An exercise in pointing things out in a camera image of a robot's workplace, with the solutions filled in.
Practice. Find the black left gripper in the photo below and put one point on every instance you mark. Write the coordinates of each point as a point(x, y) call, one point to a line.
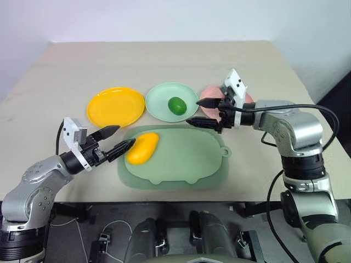
point(93, 153)

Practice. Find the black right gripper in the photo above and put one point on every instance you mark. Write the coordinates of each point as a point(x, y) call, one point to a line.
point(227, 115)

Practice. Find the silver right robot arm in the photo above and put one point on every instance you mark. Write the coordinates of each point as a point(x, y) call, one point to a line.
point(301, 123)

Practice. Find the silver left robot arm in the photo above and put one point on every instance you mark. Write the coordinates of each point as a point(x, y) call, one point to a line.
point(35, 178)

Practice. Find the pink plate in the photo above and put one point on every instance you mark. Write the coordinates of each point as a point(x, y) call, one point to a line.
point(209, 93)

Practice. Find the yellow plate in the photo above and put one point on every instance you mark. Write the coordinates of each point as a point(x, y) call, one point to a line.
point(115, 107)

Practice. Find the light green plate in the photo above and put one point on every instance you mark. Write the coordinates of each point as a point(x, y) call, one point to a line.
point(159, 101)

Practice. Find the yellow mango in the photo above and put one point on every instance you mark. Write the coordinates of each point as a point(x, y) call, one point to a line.
point(142, 149)

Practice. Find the green round fruit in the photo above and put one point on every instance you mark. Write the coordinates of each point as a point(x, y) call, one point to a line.
point(177, 105)

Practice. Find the light green animal-shaped board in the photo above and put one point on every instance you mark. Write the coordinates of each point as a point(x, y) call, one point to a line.
point(181, 156)

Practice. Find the green cutting board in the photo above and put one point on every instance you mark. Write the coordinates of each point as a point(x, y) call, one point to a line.
point(164, 187)

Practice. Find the dark rounded grey shape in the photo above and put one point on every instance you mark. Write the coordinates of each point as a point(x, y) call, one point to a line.
point(214, 233)
point(144, 241)

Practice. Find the grey-green hexagon-marked robot body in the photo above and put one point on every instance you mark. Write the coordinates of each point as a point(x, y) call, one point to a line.
point(203, 259)

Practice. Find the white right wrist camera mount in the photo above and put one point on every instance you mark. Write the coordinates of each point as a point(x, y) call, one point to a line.
point(235, 82)

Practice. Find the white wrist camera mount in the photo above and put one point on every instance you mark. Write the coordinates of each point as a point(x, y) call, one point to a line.
point(235, 82)
point(72, 128)

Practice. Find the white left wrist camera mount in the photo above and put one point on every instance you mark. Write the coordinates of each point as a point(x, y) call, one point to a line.
point(72, 128)

